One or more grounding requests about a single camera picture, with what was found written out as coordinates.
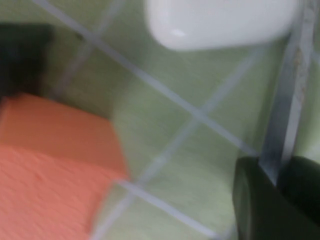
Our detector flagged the green white-checked tablecloth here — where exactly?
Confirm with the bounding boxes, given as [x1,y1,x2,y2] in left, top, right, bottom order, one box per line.
[0,0,320,240]

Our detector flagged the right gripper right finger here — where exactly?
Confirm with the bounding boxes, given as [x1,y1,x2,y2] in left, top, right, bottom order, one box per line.
[276,155,320,226]

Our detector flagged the white earbuds case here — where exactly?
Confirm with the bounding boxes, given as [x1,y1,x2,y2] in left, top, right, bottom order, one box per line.
[146,0,300,52]

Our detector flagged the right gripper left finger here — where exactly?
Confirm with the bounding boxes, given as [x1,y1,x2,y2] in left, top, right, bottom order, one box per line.
[232,156,320,240]

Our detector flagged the black plastic bracket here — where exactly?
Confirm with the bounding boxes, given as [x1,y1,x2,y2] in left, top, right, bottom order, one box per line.
[0,22,55,97]

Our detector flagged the orange foam block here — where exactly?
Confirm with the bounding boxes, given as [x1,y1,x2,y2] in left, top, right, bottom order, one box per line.
[0,92,131,240]

